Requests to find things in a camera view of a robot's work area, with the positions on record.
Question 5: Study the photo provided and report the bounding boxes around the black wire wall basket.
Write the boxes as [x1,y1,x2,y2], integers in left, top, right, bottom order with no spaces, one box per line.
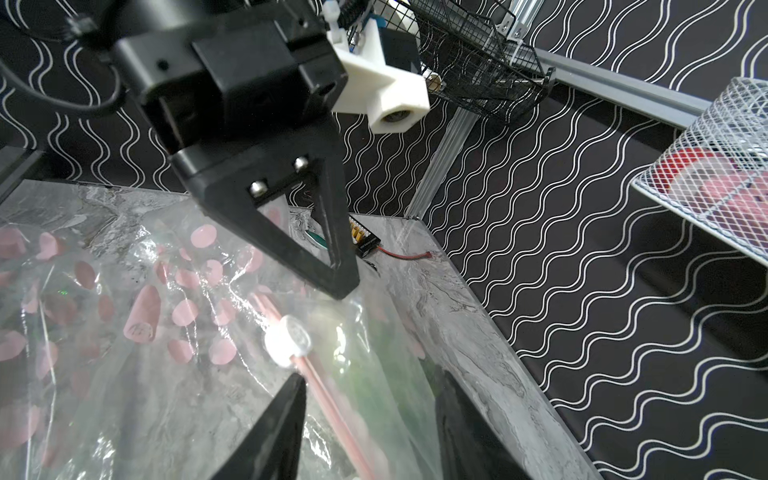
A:
[371,1,554,125]

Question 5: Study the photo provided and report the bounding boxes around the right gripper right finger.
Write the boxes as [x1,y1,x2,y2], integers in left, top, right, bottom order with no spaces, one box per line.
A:
[435,369,531,480]

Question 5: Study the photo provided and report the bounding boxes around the white wire wall basket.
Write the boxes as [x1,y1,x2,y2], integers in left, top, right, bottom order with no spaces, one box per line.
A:
[632,77,767,265]

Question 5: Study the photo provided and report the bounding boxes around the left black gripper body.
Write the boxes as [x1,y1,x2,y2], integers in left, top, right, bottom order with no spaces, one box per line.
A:
[110,1,348,174]

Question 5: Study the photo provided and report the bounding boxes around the pink triangle card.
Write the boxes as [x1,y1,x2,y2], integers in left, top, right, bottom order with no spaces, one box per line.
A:
[648,147,767,248]

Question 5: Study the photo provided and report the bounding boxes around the bagged chinese cabbage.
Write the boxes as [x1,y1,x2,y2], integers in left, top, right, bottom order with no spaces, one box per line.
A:
[1,181,442,479]

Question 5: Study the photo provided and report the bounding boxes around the red cable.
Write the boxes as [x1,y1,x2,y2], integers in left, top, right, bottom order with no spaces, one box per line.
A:
[376,244,434,263]

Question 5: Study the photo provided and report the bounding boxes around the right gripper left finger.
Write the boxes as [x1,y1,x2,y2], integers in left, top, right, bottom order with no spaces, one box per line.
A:
[212,373,307,480]

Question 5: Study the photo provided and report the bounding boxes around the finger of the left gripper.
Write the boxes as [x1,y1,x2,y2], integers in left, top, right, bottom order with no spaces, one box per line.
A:
[171,115,359,299]

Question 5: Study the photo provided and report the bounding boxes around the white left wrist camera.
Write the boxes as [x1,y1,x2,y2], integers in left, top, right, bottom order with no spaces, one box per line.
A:
[321,1,431,134]

